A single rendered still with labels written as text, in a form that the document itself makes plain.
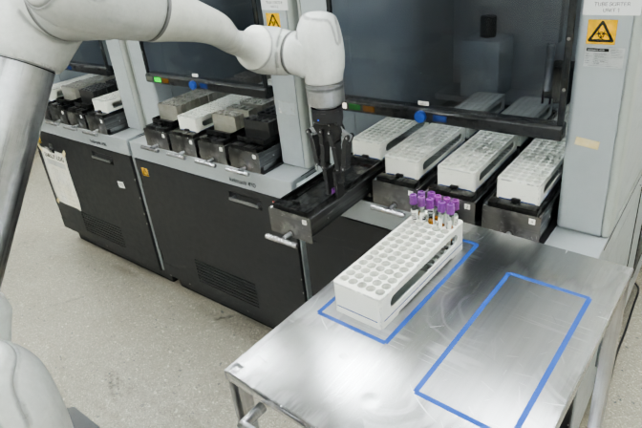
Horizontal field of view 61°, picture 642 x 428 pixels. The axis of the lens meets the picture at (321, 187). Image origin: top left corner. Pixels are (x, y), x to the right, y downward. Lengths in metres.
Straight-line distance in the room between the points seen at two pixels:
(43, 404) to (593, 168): 1.11
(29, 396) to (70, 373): 1.52
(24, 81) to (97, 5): 0.20
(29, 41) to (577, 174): 1.09
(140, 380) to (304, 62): 1.39
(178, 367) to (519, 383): 1.54
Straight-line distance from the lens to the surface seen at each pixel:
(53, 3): 0.82
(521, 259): 1.12
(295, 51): 1.25
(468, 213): 1.35
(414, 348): 0.91
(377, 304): 0.90
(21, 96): 0.96
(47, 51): 0.95
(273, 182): 1.70
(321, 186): 1.45
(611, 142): 1.28
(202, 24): 0.96
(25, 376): 0.85
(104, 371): 2.30
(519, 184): 1.31
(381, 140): 1.55
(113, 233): 2.76
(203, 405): 2.03
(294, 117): 1.67
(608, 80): 1.24
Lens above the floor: 1.44
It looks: 26 degrees down
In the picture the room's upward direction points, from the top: 6 degrees counter-clockwise
